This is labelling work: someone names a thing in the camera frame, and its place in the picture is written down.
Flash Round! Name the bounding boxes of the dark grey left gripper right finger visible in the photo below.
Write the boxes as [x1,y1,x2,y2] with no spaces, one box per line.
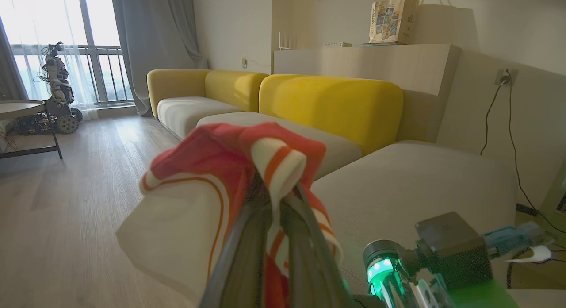
[281,184,354,308]

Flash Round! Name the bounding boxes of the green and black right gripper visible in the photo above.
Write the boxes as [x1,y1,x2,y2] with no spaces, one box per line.
[354,240,521,308]

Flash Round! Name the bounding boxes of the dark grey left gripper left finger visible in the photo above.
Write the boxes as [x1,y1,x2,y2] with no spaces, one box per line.
[199,175,272,308]

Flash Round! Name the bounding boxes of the red and white jersey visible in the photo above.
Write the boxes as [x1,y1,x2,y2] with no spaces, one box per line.
[116,121,343,308]

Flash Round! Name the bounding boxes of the grey sofa seat cushion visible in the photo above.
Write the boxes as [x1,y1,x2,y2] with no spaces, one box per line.
[197,112,364,179]

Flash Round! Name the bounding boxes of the pale sofa seat cushion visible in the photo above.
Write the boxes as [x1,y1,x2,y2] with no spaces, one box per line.
[157,96,245,139]

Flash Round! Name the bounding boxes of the grey sofa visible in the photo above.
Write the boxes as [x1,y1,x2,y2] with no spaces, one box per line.
[311,141,519,295]

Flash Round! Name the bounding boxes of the wide yellow sofa backrest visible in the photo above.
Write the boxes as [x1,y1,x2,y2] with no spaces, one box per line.
[259,74,404,156]

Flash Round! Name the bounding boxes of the white wifi router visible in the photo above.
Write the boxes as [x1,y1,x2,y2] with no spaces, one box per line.
[279,31,298,51]

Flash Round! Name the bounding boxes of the grey balcony railing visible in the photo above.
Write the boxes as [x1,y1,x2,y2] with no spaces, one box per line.
[11,45,134,107]

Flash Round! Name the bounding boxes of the grey drape curtain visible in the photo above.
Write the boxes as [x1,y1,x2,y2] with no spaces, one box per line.
[0,17,28,101]
[111,0,208,117]

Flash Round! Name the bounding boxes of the white wheeled humanoid robot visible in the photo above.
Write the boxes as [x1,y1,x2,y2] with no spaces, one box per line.
[18,42,83,135]

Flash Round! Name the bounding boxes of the printed paper shopping bag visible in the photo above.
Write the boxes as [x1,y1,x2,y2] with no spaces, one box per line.
[369,0,420,45]

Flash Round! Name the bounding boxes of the round table black legs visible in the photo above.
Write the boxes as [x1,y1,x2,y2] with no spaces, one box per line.
[0,100,63,160]

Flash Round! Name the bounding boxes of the white sheer curtain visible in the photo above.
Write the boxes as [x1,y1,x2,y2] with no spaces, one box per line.
[0,0,99,121]

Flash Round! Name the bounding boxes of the black camera box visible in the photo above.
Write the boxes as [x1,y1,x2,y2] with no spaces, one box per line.
[415,212,493,286]

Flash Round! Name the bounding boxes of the blue cable connector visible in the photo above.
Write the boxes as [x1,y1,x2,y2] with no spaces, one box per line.
[483,222,547,258]

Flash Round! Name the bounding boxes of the white wall power socket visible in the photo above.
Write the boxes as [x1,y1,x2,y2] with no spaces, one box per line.
[495,68,518,86]

